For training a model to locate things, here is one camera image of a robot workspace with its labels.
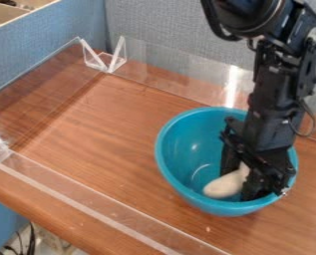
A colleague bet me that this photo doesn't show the white brown toy mushroom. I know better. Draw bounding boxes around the white brown toy mushroom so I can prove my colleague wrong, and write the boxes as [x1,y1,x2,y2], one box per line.
[202,163,249,199]

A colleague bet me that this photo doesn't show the blue plastic bowl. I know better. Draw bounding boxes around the blue plastic bowl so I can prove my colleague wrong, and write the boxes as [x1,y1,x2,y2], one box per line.
[154,106,300,218]

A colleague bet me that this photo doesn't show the clear acrylic front barrier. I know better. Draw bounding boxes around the clear acrylic front barrier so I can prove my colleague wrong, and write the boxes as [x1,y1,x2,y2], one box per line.
[0,138,229,255]

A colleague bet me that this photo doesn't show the clear acrylic corner bracket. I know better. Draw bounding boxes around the clear acrylic corner bracket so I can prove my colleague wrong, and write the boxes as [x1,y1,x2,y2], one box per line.
[79,37,127,74]

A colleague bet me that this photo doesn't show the clear acrylic left barrier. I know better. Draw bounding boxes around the clear acrylic left barrier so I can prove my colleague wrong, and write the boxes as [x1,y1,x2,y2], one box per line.
[0,38,99,148]

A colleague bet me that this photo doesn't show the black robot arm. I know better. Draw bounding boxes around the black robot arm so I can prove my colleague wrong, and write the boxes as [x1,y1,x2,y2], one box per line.
[200,0,316,201]

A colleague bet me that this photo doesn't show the black cables below table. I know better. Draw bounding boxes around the black cables below table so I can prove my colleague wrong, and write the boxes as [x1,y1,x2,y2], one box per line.
[0,222,38,255]

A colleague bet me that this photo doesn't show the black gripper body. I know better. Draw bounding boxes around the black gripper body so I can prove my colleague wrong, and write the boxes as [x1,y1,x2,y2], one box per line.
[220,107,299,173]

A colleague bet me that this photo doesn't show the clear acrylic back barrier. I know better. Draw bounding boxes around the clear acrylic back barrier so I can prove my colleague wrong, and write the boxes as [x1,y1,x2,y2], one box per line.
[115,36,316,144]

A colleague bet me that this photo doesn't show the clear acrylic barrier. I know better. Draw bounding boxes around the clear acrylic barrier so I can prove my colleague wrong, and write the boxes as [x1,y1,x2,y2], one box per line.
[0,138,229,255]
[115,36,316,144]
[0,38,99,148]

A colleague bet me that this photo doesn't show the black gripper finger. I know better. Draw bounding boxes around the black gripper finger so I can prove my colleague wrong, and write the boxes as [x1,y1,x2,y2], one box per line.
[220,141,248,175]
[240,164,296,201]

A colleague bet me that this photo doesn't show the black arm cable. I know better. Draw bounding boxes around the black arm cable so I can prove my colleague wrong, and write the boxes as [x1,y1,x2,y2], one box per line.
[288,99,316,137]

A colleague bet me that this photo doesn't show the wooden shelf box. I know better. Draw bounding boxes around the wooden shelf box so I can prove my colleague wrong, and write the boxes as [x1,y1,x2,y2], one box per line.
[0,0,62,27]

